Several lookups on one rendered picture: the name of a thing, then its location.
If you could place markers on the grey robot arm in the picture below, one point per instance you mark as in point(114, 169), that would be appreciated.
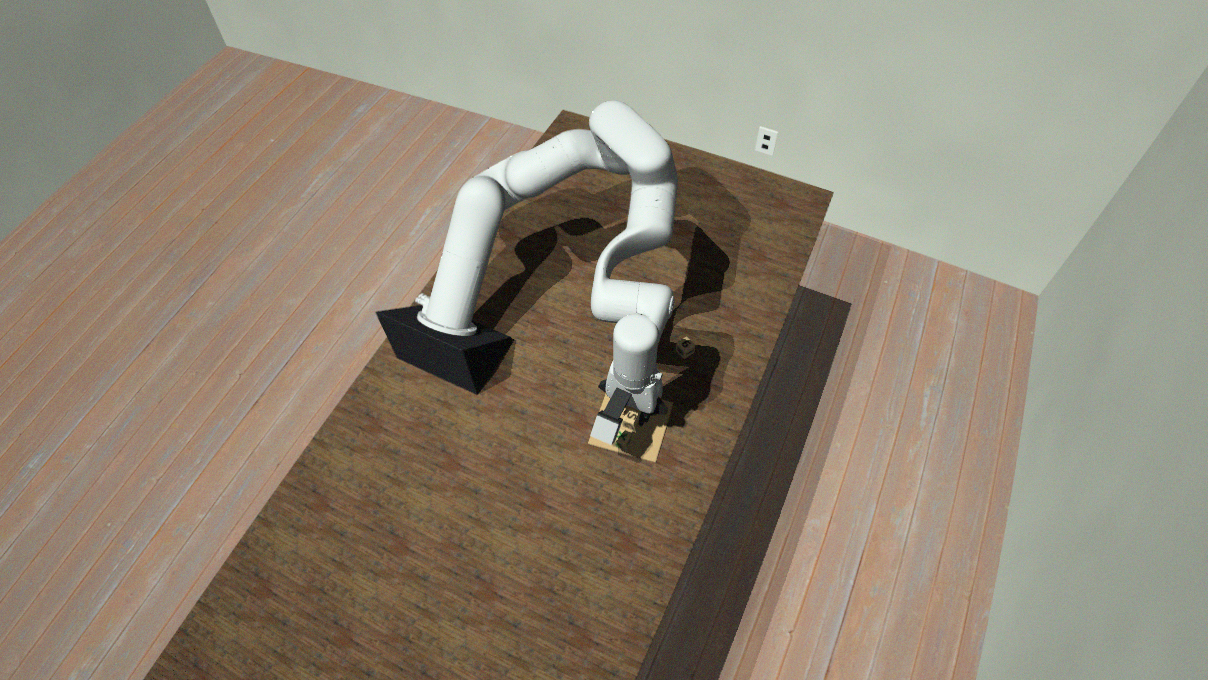
point(627, 144)

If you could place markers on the cream block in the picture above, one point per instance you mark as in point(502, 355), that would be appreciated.
point(685, 347)
point(631, 419)
point(623, 439)

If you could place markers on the cream flat mat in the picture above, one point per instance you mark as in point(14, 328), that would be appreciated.
point(646, 440)

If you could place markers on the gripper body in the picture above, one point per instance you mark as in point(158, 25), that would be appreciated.
point(644, 399)

